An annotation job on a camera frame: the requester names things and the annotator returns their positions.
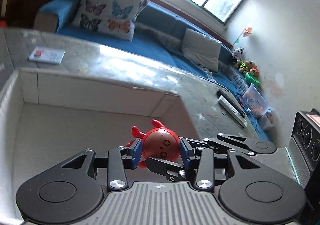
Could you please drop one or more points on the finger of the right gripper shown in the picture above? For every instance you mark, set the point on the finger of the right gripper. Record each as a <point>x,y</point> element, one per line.
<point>247,145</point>
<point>171,170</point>

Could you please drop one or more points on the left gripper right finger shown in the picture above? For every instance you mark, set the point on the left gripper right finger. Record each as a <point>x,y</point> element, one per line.
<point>198,161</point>

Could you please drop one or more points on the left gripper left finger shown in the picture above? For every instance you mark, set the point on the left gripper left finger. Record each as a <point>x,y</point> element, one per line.
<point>120,159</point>

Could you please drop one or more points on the red round toy figure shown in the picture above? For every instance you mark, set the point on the red round toy figure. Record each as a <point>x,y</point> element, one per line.
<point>159,142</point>

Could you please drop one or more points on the small clear plastic box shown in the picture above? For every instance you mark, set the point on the small clear plastic box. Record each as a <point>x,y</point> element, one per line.
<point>266,121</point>

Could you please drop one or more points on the clear plastic toy bin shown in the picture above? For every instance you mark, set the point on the clear plastic toy bin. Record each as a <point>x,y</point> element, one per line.
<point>255,101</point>

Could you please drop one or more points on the white remote control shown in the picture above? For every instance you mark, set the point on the white remote control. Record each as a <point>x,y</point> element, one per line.
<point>229,108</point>

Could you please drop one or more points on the black remote control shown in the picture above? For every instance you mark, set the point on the black remote control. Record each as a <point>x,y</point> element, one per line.
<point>225,95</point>

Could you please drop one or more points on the green toy bowl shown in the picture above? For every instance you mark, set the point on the green toy bowl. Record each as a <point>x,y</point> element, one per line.
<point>251,79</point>

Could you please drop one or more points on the pile of plush toys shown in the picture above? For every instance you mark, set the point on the pile of plush toys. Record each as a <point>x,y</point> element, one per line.
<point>243,66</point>

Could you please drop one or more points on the cardboard shoe box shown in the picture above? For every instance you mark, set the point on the cardboard shoe box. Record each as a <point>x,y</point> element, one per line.
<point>47,116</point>

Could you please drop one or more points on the grey cushion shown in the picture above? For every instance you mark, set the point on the grey cushion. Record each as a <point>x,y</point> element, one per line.
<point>201,49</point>

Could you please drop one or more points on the white card booklet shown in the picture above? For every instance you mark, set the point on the white card booklet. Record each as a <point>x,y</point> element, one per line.
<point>46,55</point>

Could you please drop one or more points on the blue sofa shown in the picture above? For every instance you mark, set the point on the blue sofa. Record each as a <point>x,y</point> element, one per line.
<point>158,35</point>

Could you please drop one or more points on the butterfly print pillow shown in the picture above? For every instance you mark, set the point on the butterfly print pillow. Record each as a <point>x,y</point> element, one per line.
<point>112,17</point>

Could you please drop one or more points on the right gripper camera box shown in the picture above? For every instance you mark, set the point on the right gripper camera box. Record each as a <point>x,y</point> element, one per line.
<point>306,134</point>

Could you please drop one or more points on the pinwheel on wall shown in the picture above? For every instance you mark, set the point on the pinwheel on wall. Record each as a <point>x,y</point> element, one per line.
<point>245,33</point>

